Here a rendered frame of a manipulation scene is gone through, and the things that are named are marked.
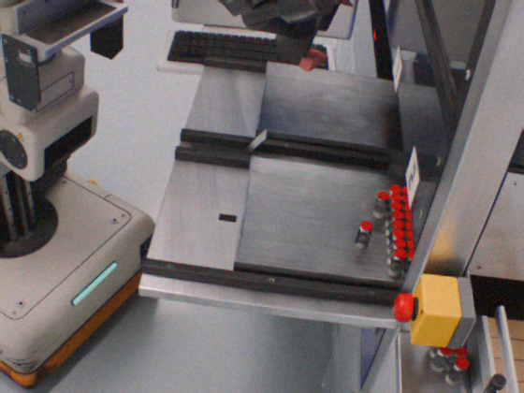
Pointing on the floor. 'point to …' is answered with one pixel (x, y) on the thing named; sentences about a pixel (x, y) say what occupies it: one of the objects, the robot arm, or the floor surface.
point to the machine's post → (468, 171)
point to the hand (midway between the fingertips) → (335, 29)
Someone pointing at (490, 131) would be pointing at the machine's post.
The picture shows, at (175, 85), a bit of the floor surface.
